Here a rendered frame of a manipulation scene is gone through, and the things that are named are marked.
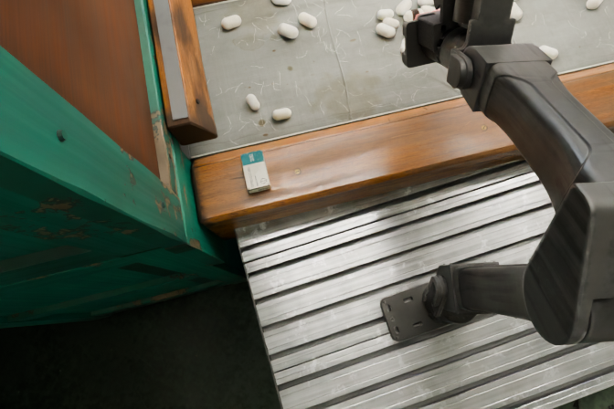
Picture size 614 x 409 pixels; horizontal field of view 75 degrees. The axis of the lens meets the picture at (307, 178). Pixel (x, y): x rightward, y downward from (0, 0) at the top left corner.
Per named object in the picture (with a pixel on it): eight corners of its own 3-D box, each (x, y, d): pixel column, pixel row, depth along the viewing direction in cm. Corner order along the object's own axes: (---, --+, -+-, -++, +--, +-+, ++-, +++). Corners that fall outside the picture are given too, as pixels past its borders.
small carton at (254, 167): (270, 188, 62) (269, 184, 60) (248, 194, 62) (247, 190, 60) (263, 153, 64) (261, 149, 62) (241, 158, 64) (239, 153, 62)
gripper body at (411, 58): (400, 20, 57) (422, 31, 51) (468, 6, 58) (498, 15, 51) (402, 65, 60) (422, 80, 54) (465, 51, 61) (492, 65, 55)
